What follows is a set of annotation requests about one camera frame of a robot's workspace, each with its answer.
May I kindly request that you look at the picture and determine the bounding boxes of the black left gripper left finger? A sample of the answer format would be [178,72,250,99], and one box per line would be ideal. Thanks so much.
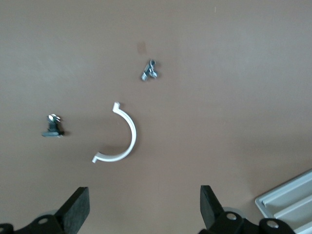
[17,186,90,234]

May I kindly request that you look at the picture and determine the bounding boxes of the black contact part metal screws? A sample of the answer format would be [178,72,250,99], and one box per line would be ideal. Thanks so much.
[41,114,65,137]

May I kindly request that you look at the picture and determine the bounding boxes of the small silver metal clip part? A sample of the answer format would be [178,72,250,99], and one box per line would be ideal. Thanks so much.
[140,59,161,81]

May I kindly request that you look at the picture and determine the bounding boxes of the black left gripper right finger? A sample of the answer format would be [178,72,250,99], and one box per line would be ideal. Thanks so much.
[199,185,245,234]

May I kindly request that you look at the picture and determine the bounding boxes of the white half-ring plastic clamp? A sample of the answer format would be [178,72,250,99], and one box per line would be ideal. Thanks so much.
[92,101,137,163]

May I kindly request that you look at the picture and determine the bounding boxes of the white drawer cabinet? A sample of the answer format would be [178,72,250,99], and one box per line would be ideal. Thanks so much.
[254,168,312,234]

